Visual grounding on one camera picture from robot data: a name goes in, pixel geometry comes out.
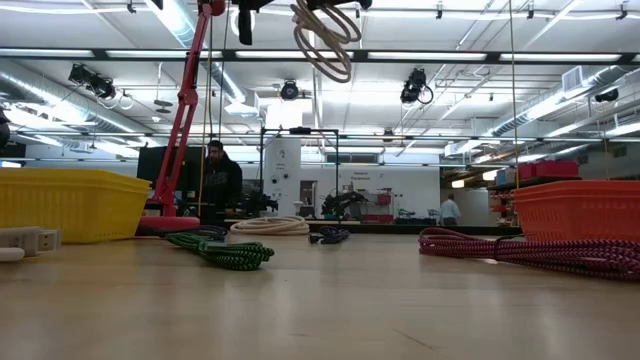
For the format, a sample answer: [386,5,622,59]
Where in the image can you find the beige cable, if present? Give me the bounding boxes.
[229,215,311,237]
[289,0,363,85]

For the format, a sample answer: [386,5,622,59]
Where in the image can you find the small dark blue cable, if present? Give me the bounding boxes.
[308,225,352,246]

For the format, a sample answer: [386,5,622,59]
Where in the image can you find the yellow plastic basket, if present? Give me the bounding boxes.
[0,167,153,245]

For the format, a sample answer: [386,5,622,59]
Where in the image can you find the person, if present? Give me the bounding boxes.
[198,139,244,227]
[439,193,462,226]

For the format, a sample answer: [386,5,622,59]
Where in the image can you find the black monitor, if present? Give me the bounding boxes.
[136,145,207,193]

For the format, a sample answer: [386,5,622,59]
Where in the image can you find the red background crates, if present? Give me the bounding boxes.
[361,192,396,224]

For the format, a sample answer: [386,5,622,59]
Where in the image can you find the large red storage bin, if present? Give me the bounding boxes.
[535,159,581,179]

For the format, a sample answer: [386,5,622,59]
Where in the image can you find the orange plastic basket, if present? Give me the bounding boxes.
[510,179,640,244]

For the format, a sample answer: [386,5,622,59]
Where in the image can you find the black overhead frame bar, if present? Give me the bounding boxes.
[0,47,640,65]

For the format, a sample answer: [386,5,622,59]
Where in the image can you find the black background frame stand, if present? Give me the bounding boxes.
[258,126,341,221]

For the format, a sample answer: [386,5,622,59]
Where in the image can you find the thin yellow vertical cord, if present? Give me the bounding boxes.
[198,14,215,219]
[508,0,520,191]

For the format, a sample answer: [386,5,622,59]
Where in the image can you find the silver air duct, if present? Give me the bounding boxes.
[0,59,156,146]
[492,64,631,139]

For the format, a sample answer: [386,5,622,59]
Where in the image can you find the black table edge rail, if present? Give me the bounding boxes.
[224,218,524,237]

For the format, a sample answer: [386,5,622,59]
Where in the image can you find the green black braided cable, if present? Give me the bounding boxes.
[164,231,276,272]

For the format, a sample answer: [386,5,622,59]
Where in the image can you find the pink braided cable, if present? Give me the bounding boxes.
[418,227,640,282]

